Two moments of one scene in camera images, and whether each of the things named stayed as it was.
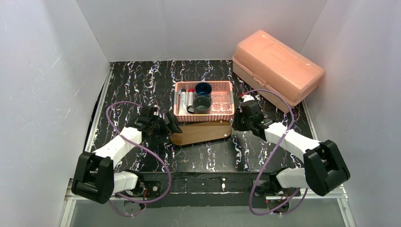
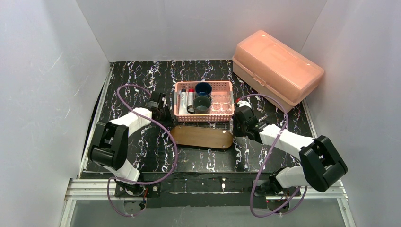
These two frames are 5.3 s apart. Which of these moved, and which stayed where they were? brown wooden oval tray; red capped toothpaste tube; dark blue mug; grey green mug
Moved: brown wooden oval tray
Stayed: red capped toothpaste tube; grey green mug; dark blue mug
